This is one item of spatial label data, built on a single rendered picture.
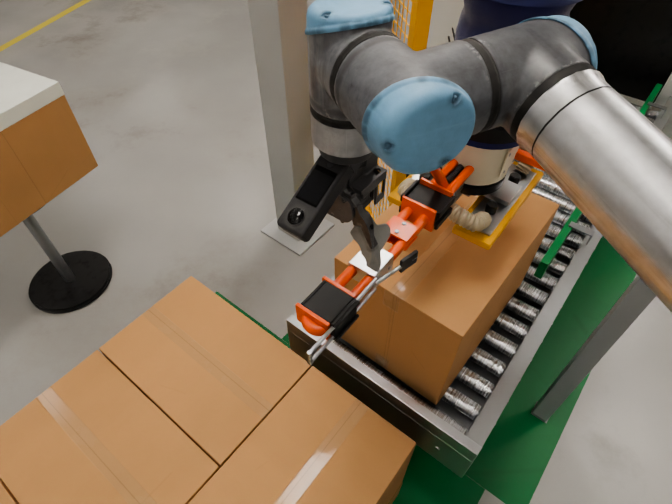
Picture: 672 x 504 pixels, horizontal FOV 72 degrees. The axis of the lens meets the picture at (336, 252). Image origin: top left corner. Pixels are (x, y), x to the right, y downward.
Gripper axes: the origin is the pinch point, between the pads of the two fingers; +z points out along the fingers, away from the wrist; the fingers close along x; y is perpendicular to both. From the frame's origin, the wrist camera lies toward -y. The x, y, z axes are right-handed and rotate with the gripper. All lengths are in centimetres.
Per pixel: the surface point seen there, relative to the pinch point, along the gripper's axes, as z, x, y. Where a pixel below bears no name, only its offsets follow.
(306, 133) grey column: 71, 95, 97
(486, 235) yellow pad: 26, -11, 44
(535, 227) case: 42, -17, 72
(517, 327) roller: 82, -26, 68
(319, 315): 12.4, -0.1, -4.8
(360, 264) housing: 13.1, 1.5, 9.4
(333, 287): 12.3, 1.7, 1.5
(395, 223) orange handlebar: 13.2, 2.4, 23.0
